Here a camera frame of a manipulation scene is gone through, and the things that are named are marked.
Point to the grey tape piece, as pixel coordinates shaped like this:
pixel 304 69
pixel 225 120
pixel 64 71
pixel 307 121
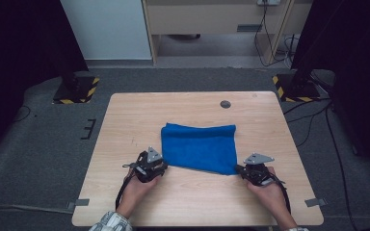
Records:
pixel 78 203
pixel 315 202

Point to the black curtain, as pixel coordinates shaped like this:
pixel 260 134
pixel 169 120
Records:
pixel 356 64
pixel 19 48

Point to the person's right hand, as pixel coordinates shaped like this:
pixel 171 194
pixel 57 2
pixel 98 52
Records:
pixel 268 194

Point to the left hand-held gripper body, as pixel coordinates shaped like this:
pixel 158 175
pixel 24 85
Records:
pixel 147 168

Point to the white panel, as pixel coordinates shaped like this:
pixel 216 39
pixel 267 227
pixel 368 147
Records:
pixel 106 29

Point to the striped black stand base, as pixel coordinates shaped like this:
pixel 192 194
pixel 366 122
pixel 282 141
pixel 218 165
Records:
pixel 77 91
pixel 297 89

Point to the light wooden cabinet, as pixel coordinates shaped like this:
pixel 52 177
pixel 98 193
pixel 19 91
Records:
pixel 205 17

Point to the round grey table grommet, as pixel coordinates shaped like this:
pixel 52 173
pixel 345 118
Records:
pixel 225 104

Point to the person's left hand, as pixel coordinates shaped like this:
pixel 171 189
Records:
pixel 138 192

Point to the blue towel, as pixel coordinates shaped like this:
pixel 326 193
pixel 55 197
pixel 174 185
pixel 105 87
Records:
pixel 199 149

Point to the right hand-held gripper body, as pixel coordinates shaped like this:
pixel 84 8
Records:
pixel 257 171

